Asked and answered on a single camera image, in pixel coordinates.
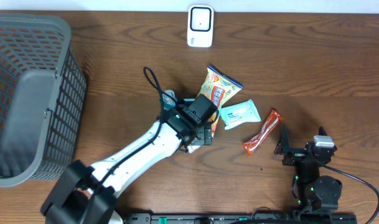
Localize yellow snack bag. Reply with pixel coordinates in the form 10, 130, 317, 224
198, 65, 243, 137

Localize orange snack bar wrapper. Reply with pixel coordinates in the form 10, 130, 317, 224
243, 109, 283, 156

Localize light green wet wipes pack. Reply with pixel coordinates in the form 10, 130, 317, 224
220, 100, 261, 130

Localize teal mouthwash bottle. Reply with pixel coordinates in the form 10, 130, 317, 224
162, 90, 177, 110

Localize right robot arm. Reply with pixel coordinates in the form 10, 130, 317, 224
274, 126, 342, 223

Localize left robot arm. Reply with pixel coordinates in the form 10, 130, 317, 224
40, 95, 218, 224

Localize white barcode scanner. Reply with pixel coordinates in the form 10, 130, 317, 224
187, 5, 214, 48

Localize grey plastic shopping basket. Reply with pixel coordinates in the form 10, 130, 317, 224
0, 13, 87, 187

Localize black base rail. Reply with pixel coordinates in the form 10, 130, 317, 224
123, 213, 358, 224

